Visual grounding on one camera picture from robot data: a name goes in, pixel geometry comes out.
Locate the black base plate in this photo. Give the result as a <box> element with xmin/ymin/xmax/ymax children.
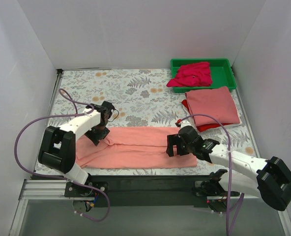
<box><xmin>61</xmin><ymin>170</ymin><xmax>228</xmax><ymax>207</ymax></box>

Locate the folded red t shirt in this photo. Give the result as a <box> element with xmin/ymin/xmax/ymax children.
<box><xmin>181</xmin><ymin>99</ymin><xmax>240</xmax><ymax>132</ymax></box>

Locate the green plastic tray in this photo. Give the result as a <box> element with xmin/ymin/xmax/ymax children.
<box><xmin>171</xmin><ymin>58</ymin><xmax>237</xmax><ymax>93</ymax></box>

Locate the folded dusty pink t shirt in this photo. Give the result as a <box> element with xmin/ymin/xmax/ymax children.
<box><xmin>182</xmin><ymin>87</ymin><xmax>240</xmax><ymax>124</ymax></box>

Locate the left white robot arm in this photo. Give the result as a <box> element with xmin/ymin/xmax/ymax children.
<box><xmin>38</xmin><ymin>101</ymin><xmax>116</xmax><ymax>197</ymax></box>

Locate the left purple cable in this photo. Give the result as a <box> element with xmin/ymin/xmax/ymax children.
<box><xmin>14</xmin><ymin>88</ymin><xmax>111</xmax><ymax>222</ymax></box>

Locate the salmon pink t shirt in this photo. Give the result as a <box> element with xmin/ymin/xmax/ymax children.
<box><xmin>76</xmin><ymin>126</ymin><xmax>197</xmax><ymax>169</ymax></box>

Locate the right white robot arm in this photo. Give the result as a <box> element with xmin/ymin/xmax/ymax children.
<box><xmin>166</xmin><ymin>126</ymin><xmax>291</xmax><ymax>211</ymax></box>

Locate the aluminium front rail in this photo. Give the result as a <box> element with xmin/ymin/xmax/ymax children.
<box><xmin>9</xmin><ymin>178</ymin><xmax>291</xmax><ymax>236</ymax></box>

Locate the crimson crumpled t shirt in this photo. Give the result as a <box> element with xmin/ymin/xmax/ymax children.
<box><xmin>166</xmin><ymin>61</ymin><xmax>212</xmax><ymax>88</ymax></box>

